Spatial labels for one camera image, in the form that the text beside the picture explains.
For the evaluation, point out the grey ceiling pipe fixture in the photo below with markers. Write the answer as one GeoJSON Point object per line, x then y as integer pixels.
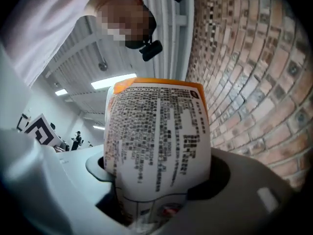
{"type": "Point", "coordinates": [102, 63]}

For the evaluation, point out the person's white shirt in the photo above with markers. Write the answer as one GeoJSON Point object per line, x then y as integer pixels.
{"type": "Point", "coordinates": [41, 30]}

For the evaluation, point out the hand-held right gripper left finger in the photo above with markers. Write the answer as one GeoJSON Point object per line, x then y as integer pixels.
{"type": "Point", "coordinates": [51, 195]}

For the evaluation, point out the long ceiling light panel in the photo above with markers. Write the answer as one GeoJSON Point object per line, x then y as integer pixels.
{"type": "Point", "coordinates": [113, 81]}

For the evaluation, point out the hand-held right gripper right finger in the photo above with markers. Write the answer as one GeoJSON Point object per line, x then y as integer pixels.
{"type": "Point", "coordinates": [234, 204]}

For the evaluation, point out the person's head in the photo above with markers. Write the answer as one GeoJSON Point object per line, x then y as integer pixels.
{"type": "Point", "coordinates": [127, 21]}

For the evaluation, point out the orange and white tissue box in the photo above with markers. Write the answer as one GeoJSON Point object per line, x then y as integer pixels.
{"type": "Point", "coordinates": [156, 141]}

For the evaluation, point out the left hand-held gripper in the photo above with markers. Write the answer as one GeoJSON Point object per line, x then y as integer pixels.
{"type": "Point", "coordinates": [40, 132]}

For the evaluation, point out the black head-worn camera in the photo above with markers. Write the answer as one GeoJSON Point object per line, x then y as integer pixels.
{"type": "Point", "coordinates": [152, 50]}

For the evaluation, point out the small ceiling light panel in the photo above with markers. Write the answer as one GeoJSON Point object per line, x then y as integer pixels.
{"type": "Point", "coordinates": [61, 92]}
{"type": "Point", "coordinates": [98, 127]}

